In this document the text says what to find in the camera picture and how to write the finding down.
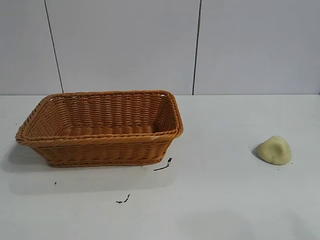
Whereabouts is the brown woven wicker basket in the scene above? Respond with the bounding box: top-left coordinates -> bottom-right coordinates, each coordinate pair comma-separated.
16,89 -> 185,168

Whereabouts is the pale yellow egg yolk pastry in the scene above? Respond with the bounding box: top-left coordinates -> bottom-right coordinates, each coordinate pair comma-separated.
257,135 -> 293,166

